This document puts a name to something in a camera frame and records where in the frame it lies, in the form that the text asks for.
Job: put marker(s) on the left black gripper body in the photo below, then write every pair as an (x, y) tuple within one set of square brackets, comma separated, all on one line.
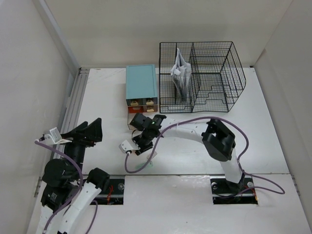
[(86, 141)]

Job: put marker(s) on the white instruction booklet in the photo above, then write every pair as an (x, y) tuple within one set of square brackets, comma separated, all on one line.
[(181, 74)]

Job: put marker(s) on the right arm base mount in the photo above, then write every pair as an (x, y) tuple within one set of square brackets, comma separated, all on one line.
[(226, 193)]

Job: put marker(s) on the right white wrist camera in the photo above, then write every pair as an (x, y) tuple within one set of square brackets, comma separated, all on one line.
[(128, 146)]

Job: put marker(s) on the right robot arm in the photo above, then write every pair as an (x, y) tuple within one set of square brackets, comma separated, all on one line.
[(217, 138)]

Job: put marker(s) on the black wire mesh organizer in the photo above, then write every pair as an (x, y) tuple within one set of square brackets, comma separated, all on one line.
[(216, 79)]

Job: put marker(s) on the teal mini drawer cabinet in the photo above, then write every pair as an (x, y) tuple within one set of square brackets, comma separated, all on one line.
[(141, 89)]

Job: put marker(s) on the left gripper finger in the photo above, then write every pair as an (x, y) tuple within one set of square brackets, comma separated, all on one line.
[(76, 133), (93, 131)]

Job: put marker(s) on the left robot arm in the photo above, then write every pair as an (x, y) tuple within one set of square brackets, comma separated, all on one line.
[(67, 193)]

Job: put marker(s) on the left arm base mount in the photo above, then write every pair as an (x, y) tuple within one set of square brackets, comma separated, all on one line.
[(114, 194)]

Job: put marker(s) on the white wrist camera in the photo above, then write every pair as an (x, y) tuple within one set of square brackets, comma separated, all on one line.
[(128, 146), (52, 137)]

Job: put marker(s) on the grey white eraser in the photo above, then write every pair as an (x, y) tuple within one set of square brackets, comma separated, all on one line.
[(151, 156)]

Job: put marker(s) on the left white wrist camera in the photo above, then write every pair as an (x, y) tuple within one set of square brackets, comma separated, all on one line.
[(52, 137)]

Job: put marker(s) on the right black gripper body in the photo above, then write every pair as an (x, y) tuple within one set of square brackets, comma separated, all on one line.
[(144, 141)]

